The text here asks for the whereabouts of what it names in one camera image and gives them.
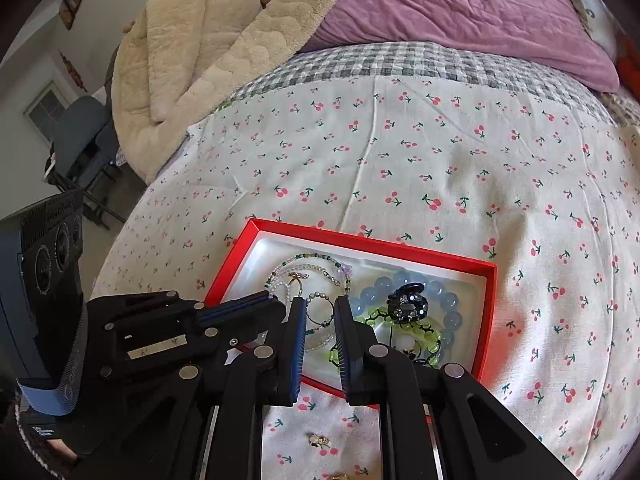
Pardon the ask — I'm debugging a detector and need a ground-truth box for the purple duvet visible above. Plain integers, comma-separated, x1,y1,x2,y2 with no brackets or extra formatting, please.
300,0,621,93

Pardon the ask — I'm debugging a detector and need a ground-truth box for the red wall ornament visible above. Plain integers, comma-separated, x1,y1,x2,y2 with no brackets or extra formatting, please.
59,50,83,93

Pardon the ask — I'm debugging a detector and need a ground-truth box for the black hair claw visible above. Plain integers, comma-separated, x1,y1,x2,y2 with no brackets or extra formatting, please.
384,284,432,322

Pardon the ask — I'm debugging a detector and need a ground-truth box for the red cardboard box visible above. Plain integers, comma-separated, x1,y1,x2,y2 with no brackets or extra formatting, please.
202,217,499,413

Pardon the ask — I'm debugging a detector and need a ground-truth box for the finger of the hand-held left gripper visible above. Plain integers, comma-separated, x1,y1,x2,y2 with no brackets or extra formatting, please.
86,290,286,333
90,306,288,381

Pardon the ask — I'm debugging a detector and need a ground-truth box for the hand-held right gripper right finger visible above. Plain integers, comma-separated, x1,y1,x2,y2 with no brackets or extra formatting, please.
333,296,576,480

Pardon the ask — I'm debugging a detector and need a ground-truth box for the orange plush cushion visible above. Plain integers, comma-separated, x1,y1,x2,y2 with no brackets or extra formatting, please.
616,40,640,92

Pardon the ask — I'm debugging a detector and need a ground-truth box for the person's left hand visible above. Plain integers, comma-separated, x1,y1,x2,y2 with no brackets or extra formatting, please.
50,439,82,465

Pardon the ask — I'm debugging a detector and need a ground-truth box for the white printed ruffled pillow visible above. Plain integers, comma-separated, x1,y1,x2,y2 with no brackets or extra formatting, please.
545,0,626,61

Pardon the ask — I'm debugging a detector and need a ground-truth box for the small wall picture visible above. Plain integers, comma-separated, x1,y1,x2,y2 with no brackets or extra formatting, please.
59,0,87,26

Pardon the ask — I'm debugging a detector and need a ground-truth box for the blue-grey chair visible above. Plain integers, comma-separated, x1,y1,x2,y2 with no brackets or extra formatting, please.
45,95,127,231

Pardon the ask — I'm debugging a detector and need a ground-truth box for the beige fleece blanket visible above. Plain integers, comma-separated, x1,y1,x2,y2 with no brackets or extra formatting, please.
111,0,396,183

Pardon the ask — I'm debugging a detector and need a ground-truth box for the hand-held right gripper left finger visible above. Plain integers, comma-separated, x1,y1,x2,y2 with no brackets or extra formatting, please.
75,297,307,480

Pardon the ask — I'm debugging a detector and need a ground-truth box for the yellow-green bead bracelet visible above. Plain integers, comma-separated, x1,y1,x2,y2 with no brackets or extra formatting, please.
324,304,447,372

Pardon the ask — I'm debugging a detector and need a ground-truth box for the green bead necklace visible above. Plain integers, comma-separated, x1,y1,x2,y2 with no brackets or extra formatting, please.
264,254,357,311

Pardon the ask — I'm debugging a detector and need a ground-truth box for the white window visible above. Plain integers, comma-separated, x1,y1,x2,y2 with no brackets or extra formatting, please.
22,80,68,133

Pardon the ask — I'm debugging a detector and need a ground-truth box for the blue bead bracelet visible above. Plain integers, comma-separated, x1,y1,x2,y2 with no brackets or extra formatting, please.
348,271,463,372

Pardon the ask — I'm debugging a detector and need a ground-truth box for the clear bead bracelet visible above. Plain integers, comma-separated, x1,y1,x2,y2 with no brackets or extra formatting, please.
302,291,337,353

